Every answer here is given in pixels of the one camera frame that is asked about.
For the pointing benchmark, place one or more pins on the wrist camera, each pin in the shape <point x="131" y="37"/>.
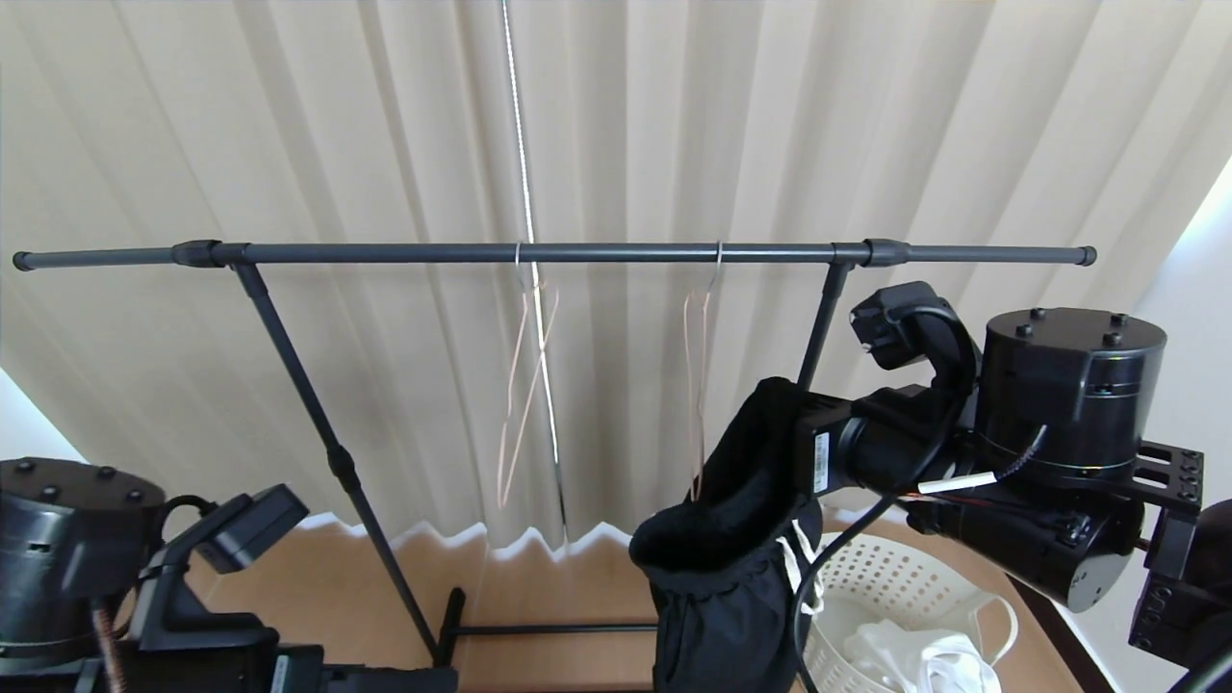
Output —
<point x="255" y="529"/>
<point x="890" y="327"/>

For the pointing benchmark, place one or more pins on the pink clothes hanger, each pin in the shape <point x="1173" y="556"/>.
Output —
<point x="519" y="255"/>
<point x="719" y="253"/>

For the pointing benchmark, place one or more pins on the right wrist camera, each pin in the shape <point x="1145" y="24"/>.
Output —
<point x="890" y="327"/>

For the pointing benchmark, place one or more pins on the beige curtain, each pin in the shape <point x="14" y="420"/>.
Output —
<point x="289" y="115"/>

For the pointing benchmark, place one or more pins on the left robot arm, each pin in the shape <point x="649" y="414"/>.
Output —
<point x="67" y="539"/>

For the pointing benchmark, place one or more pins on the white laundry basket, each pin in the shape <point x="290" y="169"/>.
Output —
<point x="948" y="582"/>

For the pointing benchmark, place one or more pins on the white garment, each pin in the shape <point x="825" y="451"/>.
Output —
<point x="905" y="659"/>

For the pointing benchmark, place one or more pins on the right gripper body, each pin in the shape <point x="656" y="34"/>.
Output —
<point x="866" y="452"/>

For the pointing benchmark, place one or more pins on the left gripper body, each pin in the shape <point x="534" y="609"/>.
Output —
<point x="231" y="669"/>

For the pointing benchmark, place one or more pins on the black clothes rack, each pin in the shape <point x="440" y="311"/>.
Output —
<point x="577" y="253"/>

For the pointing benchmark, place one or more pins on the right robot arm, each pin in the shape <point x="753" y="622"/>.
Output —
<point x="1068" y="395"/>

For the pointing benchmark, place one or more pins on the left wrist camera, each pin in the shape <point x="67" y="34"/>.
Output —
<point x="255" y="529"/>

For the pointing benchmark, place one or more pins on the black shorts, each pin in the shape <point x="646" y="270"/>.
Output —
<point x="712" y="577"/>

